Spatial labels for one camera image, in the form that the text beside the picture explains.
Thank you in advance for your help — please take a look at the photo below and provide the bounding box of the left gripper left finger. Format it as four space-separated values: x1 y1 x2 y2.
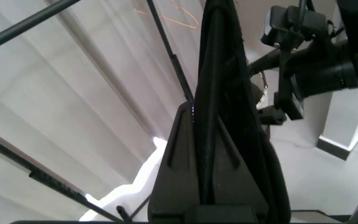
147 101 202 223

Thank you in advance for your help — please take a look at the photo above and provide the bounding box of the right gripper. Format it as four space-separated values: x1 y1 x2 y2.
247 48 358 126

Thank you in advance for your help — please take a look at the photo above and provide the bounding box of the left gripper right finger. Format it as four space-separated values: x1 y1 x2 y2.
211 116 269 223

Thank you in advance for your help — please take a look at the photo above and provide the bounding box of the black garment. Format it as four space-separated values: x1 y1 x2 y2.
193 0 291 223

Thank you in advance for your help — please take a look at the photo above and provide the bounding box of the pink clothes hanger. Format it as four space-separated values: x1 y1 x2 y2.
134 0 200 30

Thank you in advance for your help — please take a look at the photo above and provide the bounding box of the black clothes rack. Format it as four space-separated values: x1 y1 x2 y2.
0 0 195 223

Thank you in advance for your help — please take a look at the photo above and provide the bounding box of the white curtain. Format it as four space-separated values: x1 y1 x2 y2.
0 0 204 223

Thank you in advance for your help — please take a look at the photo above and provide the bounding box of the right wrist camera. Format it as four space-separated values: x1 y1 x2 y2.
260 4 329 103

